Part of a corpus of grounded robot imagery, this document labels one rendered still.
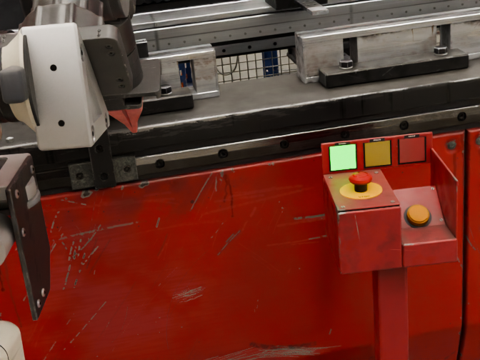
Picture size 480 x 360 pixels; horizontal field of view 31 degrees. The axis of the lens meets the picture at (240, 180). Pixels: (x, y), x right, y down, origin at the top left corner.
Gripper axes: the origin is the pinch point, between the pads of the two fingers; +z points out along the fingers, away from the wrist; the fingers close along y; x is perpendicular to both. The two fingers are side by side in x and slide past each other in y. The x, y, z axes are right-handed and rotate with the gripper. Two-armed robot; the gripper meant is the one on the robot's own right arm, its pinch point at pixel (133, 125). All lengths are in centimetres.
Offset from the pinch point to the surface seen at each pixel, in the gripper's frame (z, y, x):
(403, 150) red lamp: 29, -42, -17
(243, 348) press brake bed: 74, -10, -5
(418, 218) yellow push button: 33, -43, -5
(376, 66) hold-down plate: 31, -41, -42
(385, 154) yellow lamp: 30, -39, -17
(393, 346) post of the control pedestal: 55, -38, 7
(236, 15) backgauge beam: 37, -14, -69
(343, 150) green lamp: 28.0, -31.6, -17.2
